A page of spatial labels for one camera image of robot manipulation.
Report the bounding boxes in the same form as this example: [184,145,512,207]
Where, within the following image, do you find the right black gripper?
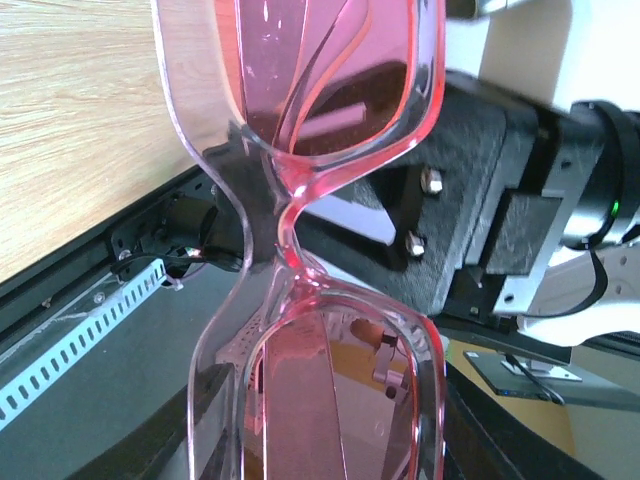
[299,71,539,315]

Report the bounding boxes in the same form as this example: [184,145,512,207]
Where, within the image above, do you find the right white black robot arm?
[296,1,639,356]

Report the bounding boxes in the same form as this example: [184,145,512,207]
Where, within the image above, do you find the black aluminium frame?
[1,170,573,382]

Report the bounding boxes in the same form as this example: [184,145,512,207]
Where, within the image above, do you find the red thin frame sunglasses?
[152,1,446,479]

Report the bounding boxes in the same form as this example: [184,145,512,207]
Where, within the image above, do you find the light blue slotted cable duct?
[1,260,166,428]

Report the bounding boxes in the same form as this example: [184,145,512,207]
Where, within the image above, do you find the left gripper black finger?
[199,121,295,271]

